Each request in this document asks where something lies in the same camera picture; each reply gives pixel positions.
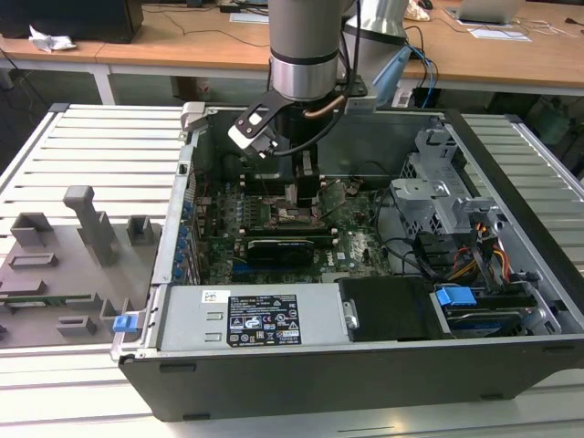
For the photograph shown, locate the white paper sheet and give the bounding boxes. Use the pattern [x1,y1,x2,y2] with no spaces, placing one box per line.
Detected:
[229,12,271,26]
[468,26,534,44]

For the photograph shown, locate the black plastic shroud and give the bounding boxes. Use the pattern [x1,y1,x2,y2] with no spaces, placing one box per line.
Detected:
[338,276,442,344]

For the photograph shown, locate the silver wrist camera block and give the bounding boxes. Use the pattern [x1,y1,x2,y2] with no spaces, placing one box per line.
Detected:
[342,86,380,115]

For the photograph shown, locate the blue plastic case latch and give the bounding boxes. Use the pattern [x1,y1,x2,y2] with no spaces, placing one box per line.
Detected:
[112,314,139,335]

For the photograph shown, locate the brown curved cable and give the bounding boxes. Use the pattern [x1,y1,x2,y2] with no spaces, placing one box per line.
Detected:
[303,96,344,123]

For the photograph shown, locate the crumpled white paper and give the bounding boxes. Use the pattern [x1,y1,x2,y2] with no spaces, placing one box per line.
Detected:
[27,24,78,52]

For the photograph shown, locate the silver laptop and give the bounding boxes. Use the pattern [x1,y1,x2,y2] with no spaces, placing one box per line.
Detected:
[449,0,526,25]

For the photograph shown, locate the silver metal drive cage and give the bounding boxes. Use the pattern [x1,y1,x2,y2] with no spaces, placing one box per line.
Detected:
[391,129,507,241]

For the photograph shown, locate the black silver PC case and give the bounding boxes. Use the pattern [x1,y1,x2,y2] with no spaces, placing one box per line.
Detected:
[111,102,584,423]

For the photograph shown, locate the yellow red power wires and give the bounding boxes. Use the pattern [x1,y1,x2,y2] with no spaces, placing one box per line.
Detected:
[449,221,512,280]

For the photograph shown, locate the green motherboard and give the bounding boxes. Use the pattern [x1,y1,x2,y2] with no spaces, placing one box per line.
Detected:
[193,175,398,287]

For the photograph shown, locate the grey parts rack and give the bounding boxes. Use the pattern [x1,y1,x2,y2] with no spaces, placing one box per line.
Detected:
[0,184,164,351]

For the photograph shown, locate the blue disk carrier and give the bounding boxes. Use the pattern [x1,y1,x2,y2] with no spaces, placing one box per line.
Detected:
[435,285,478,319]

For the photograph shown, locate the blue cable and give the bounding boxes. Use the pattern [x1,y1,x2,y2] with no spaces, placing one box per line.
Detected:
[408,25,443,109]

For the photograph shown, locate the green RAM stick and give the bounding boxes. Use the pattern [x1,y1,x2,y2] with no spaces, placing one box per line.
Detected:
[0,295,99,306]

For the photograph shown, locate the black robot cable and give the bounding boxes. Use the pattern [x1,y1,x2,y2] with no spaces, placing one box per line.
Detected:
[272,0,366,159]

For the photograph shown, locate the silver green CPU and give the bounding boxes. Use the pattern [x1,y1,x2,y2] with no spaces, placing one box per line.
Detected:
[277,207,318,225]

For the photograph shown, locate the white wrist camera on bracket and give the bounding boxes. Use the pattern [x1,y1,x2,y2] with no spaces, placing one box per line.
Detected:
[226,90,293,161]

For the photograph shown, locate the black computer box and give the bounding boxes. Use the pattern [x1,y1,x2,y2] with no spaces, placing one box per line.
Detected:
[0,0,145,46]

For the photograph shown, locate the black graphics card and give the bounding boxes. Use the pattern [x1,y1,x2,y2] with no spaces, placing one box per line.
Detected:
[245,235,317,266]

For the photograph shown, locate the hard disk with blue label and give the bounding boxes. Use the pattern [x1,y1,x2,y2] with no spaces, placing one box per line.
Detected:
[444,308,526,341]

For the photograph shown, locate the silver power supply box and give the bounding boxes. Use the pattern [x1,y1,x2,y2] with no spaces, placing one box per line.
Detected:
[157,283,349,353]

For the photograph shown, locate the wooden desk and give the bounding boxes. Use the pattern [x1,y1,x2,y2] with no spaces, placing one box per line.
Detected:
[0,6,147,109]
[95,0,584,99]

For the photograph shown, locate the CPU socket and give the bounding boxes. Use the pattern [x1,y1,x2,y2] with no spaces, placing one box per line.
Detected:
[266,198,328,232]

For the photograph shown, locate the pale blue teach pendant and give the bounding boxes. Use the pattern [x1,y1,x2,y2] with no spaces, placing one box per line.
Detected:
[371,44,415,105]

